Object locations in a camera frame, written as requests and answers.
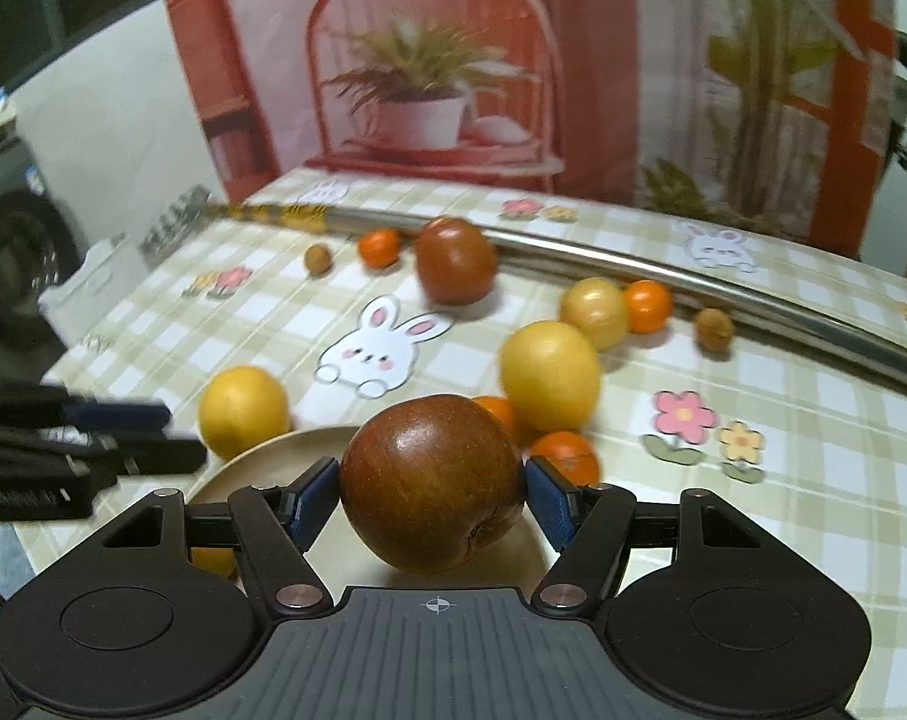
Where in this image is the grey toothed rack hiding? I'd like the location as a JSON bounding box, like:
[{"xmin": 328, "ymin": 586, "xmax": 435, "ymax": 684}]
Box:
[{"xmin": 138, "ymin": 186, "xmax": 212, "ymax": 263}]

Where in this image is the orange tangerine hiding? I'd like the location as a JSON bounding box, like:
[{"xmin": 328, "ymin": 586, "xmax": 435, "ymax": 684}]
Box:
[
  {"xmin": 358, "ymin": 229, "xmax": 403, "ymax": 269},
  {"xmin": 529, "ymin": 431, "xmax": 600, "ymax": 487},
  {"xmin": 622, "ymin": 280, "xmax": 675, "ymax": 335},
  {"xmin": 472, "ymin": 395, "xmax": 518, "ymax": 447}
]

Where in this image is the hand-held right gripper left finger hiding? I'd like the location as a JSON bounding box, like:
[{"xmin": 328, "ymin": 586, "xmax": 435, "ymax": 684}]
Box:
[{"xmin": 104, "ymin": 457, "xmax": 342, "ymax": 617}]

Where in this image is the printed room backdrop cloth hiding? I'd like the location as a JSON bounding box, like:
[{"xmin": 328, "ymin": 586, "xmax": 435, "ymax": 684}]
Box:
[{"xmin": 164, "ymin": 0, "xmax": 900, "ymax": 256}]

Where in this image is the dark washing machine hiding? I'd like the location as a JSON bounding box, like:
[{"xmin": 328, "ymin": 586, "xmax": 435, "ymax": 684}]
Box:
[{"xmin": 0, "ymin": 131, "xmax": 86, "ymax": 391}]

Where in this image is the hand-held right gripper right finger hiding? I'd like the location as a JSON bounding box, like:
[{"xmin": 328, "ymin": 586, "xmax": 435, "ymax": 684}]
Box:
[{"xmin": 528, "ymin": 457, "xmax": 770, "ymax": 612}]

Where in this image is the white plastic basket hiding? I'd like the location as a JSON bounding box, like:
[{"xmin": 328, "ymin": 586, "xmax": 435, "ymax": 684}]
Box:
[{"xmin": 37, "ymin": 236, "xmax": 150, "ymax": 346}]

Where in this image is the checkered bunny tablecloth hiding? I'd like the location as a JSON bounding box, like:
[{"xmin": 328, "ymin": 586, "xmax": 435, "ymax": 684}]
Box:
[{"xmin": 10, "ymin": 169, "xmax": 907, "ymax": 720}]

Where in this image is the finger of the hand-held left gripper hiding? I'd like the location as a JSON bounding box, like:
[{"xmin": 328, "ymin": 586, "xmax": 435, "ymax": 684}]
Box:
[
  {"xmin": 0, "ymin": 385, "xmax": 173, "ymax": 430},
  {"xmin": 0, "ymin": 429, "xmax": 208, "ymax": 479}
]

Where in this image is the round beige plate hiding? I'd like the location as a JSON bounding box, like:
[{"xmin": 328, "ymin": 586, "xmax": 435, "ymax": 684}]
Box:
[{"xmin": 187, "ymin": 426, "xmax": 559, "ymax": 590}]

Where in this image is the long metal pole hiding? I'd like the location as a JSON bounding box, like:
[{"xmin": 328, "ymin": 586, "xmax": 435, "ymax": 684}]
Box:
[{"xmin": 205, "ymin": 202, "xmax": 907, "ymax": 402}]

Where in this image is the dark red apple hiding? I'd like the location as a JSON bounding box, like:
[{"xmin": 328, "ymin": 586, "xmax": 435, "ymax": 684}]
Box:
[
  {"xmin": 414, "ymin": 217, "xmax": 498, "ymax": 306},
  {"xmin": 339, "ymin": 394, "xmax": 525, "ymax": 575}
]

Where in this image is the golden yellow pear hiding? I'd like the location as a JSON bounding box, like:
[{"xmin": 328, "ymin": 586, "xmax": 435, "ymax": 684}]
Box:
[{"xmin": 559, "ymin": 277, "xmax": 630, "ymax": 351}]

